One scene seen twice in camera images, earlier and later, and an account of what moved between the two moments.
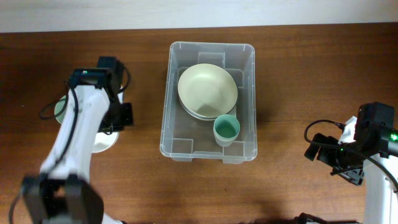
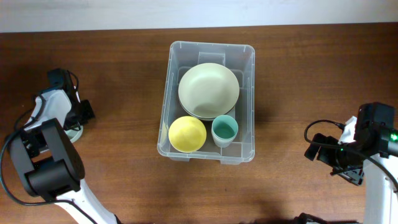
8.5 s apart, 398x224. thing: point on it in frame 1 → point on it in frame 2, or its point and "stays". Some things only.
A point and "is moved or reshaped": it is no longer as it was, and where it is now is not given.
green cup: (226, 129) stays
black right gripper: (354, 176) stays
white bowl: (103, 141) is moved or reshaped
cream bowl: (208, 89) stays
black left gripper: (128, 121) → (91, 114)
